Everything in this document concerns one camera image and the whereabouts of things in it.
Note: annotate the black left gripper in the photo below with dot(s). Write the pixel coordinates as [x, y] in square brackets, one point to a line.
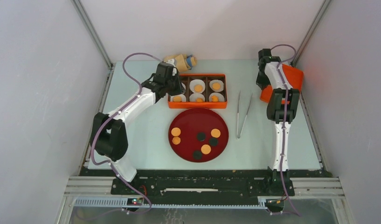
[179, 89]

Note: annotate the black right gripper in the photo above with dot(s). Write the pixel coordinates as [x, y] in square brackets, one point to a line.
[259, 80]

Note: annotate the round tan cookie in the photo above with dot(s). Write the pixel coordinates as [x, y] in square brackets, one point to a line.
[198, 88]
[176, 132]
[206, 149]
[177, 98]
[216, 86]
[215, 133]

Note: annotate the orange box lid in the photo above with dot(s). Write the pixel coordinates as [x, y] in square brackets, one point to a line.
[293, 78]

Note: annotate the orange cookie box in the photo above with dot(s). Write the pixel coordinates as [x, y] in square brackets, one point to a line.
[206, 77]

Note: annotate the dark red round plate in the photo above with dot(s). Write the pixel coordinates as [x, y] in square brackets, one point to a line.
[193, 121]

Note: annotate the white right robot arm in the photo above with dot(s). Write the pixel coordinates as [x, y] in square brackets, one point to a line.
[282, 105]

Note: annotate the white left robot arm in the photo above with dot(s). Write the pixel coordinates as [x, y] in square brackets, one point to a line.
[109, 134]

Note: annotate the white paper cupcake liner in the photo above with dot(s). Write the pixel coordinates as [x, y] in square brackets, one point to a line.
[184, 88]
[219, 81]
[220, 96]
[193, 97]
[195, 82]
[183, 98]

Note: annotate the beige cloth bag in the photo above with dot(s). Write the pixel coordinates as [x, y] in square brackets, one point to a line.
[183, 62]

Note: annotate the dark chocolate round cookie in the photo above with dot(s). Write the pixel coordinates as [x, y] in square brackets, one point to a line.
[201, 136]
[197, 155]
[213, 141]

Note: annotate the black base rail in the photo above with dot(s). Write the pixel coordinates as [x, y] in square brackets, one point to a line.
[206, 187]

